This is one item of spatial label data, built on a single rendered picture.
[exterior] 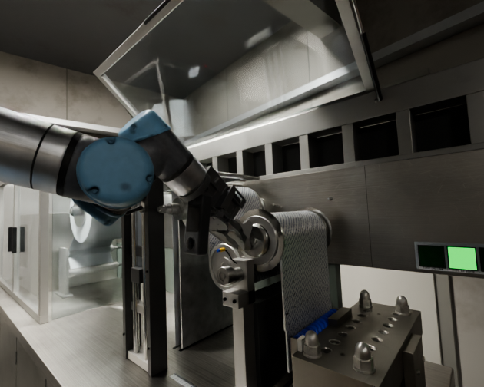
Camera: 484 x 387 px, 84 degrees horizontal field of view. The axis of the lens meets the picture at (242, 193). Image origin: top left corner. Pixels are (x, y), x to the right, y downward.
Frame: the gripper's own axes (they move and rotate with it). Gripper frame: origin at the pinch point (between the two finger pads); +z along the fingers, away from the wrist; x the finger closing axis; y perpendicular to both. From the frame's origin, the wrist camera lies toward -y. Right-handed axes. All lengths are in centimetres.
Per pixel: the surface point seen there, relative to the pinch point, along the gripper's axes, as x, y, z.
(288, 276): -7.8, -0.6, 9.3
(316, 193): -1.4, 34.3, 19.3
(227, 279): 0.7, -7.5, 0.3
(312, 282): -7.8, 3.5, 20.3
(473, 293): -35, 68, 148
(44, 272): 95, -21, -4
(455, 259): -36, 19, 31
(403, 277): -1, 72, 145
